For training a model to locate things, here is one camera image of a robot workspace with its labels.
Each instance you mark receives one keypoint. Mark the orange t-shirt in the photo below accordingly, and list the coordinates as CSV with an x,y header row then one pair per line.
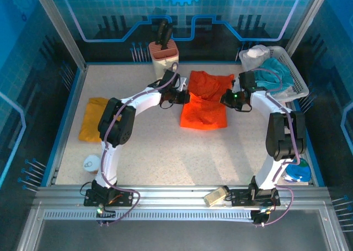
x,y
204,110

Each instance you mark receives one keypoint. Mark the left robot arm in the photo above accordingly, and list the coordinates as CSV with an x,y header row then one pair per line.
x,y
118,121

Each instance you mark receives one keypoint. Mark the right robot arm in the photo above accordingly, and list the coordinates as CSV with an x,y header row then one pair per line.
x,y
284,135

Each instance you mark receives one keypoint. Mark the teal t-shirt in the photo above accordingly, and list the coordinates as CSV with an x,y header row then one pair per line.
x,y
278,71

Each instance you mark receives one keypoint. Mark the cream knife block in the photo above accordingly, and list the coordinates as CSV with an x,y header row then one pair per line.
x,y
161,60

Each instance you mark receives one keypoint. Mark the white plastic laundry basket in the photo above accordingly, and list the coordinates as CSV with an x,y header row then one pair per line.
x,y
299,80

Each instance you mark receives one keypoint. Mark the yellow t-shirt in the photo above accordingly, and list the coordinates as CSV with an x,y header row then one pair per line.
x,y
89,118

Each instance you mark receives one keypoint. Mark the blue round container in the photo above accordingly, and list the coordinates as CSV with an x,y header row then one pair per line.
x,y
299,172

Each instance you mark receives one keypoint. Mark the white lidded paper cup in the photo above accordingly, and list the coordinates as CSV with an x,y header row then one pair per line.
x,y
91,164

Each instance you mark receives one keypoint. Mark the small control board with LED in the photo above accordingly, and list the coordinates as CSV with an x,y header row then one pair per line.
x,y
262,216
103,213

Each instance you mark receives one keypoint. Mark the dark glass panel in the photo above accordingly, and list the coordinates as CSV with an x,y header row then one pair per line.
x,y
179,237

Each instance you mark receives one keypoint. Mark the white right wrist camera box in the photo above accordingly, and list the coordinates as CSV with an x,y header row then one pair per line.
x,y
236,84

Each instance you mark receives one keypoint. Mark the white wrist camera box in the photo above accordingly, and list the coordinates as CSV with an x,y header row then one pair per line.
x,y
236,84
184,84

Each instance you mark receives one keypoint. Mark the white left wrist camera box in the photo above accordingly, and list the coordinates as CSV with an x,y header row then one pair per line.
x,y
184,84

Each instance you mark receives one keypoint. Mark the aluminium frame post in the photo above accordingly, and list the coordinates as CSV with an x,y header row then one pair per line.
x,y
303,24
63,33

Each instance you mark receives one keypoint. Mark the aluminium frame rail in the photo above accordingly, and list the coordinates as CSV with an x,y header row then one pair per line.
x,y
171,193

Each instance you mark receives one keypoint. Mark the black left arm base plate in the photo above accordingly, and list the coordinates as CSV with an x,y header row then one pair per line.
x,y
124,198

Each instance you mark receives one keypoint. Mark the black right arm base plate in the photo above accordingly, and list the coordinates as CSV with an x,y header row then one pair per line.
x,y
240,198

